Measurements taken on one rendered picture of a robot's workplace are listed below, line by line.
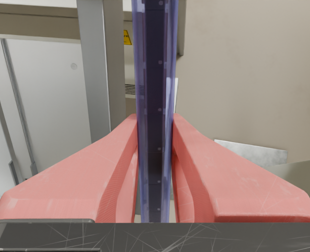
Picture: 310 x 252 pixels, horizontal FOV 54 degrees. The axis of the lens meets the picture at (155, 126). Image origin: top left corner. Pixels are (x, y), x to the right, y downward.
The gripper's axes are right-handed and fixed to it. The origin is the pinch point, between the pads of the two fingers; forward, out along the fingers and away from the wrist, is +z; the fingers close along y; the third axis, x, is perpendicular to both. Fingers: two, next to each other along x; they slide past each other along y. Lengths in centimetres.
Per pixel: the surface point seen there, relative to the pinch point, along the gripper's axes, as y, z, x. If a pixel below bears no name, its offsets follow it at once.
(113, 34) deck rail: 3.3, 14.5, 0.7
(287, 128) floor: -46, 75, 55
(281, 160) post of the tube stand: -43, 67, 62
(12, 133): 14.2, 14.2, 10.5
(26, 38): 10.5, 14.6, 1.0
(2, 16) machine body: 28, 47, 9
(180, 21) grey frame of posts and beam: -7, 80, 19
